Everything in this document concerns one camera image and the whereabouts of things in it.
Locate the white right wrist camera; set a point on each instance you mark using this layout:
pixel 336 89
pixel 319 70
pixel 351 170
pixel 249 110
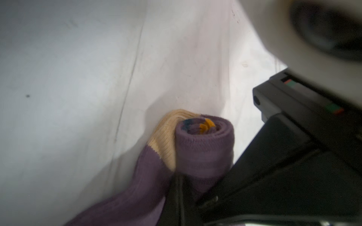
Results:
pixel 320 41

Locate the purple sock with beige toe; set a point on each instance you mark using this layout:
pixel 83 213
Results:
pixel 197 146

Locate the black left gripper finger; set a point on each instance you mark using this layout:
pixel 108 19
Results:
pixel 179 208

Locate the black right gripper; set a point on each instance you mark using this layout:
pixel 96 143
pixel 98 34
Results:
pixel 303 168

